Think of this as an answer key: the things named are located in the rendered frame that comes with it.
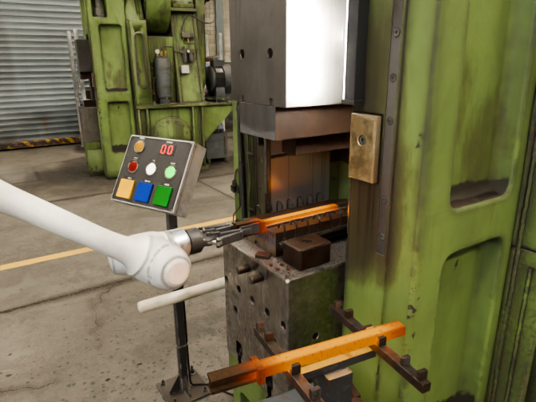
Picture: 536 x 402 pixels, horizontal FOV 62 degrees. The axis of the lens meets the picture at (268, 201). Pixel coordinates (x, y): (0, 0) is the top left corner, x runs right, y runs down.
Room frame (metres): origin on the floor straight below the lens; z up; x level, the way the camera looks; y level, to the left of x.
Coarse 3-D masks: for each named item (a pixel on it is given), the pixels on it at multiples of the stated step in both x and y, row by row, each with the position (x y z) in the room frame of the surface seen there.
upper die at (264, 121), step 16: (240, 112) 1.41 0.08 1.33; (256, 112) 1.33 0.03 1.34; (272, 112) 1.26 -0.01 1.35; (288, 112) 1.27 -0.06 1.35; (304, 112) 1.30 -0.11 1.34; (320, 112) 1.33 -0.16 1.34; (336, 112) 1.37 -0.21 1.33; (352, 112) 1.40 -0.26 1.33; (240, 128) 1.41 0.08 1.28; (256, 128) 1.33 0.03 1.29; (272, 128) 1.26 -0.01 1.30; (288, 128) 1.27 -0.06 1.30; (304, 128) 1.30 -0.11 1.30; (320, 128) 1.33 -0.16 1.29; (336, 128) 1.37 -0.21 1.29
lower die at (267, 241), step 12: (312, 204) 1.56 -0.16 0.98; (324, 204) 1.53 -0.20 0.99; (252, 216) 1.44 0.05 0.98; (264, 216) 1.41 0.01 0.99; (312, 216) 1.38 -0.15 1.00; (336, 216) 1.39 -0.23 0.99; (276, 228) 1.29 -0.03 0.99; (288, 228) 1.29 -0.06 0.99; (300, 228) 1.30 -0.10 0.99; (312, 228) 1.32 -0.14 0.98; (324, 228) 1.35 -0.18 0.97; (252, 240) 1.36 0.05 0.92; (264, 240) 1.30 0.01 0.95; (276, 240) 1.25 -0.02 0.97; (276, 252) 1.25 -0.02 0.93
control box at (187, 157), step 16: (128, 144) 1.81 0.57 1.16; (144, 144) 1.76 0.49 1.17; (160, 144) 1.72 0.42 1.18; (176, 144) 1.69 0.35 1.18; (192, 144) 1.65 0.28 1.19; (128, 160) 1.77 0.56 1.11; (144, 160) 1.72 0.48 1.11; (160, 160) 1.69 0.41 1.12; (176, 160) 1.65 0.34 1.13; (192, 160) 1.64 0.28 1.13; (128, 176) 1.72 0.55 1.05; (144, 176) 1.68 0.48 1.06; (160, 176) 1.65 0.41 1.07; (176, 176) 1.61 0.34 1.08; (192, 176) 1.63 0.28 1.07; (112, 192) 1.73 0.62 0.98; (176, 192) 1.57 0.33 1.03; (192, 192) 1.63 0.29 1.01; (144, 208) 1.68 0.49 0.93; (160, 208) 1.57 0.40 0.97; (176, 208) 1.55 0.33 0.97
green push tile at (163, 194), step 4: (156, 188) 1.62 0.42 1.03; (160, 188) 1.61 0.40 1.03; (164, 188) 1.60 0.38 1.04; (168, 188) 1.59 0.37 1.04; (172, 188) 1.59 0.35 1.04; (156, 192) 1.61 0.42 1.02; (160, 192) 1.60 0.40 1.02; (164, 192) 1.59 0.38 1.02; (168, 192) 1.58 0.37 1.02; (156, 196) 1.60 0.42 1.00; (160, 196) 1.59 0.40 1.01; (164, 196) 1.58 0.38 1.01; (168, 196) 1.57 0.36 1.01; (156, 200) 1.59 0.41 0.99; (160, 200) 1.58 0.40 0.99; (164, 200) 1.57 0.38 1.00; (168, 200) 1.57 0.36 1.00; (156, 204) 1.58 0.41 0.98; (160, 204) 1.57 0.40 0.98; (164, 204) 1.56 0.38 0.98
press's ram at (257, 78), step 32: (256, 0) 1.32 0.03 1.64; (288, 0) 1.21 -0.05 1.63; (320, 0) 1.26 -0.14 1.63; (256, 32) 1.32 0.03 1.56; (288, 32) 1.21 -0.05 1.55; (320, 32) 1.27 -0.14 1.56; (256, 64) 1.33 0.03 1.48; (288, 64) 1.21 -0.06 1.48; (320, 64) 1.27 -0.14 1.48; (256, 96) 1.33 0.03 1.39; (288, 96) 1.21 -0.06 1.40; (320, 96) 1.27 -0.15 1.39
